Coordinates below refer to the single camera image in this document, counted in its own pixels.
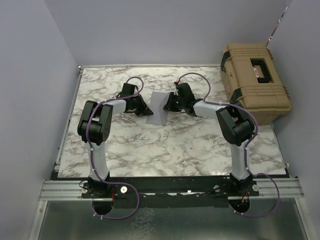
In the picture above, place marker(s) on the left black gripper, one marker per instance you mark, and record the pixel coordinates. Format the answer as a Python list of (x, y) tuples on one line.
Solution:
[(144, 110)]

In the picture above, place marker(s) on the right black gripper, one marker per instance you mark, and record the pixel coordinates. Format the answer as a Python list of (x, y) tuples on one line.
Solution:
[(169, 105)]

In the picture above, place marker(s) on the grey envelope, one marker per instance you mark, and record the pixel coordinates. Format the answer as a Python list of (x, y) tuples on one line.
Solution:
[(157, 102)]

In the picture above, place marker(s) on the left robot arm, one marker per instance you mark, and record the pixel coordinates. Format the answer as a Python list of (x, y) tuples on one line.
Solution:
[(94, 129)]

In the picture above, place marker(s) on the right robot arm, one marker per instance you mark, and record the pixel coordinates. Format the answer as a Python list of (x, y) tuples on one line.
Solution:
[(235, 123)]

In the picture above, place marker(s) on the tan plastic tool case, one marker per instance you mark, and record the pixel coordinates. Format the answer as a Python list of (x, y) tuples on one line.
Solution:
[(249, 76)]

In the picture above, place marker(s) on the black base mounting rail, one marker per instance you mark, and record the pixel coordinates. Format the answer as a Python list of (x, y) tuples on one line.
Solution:
[(169, 192)]

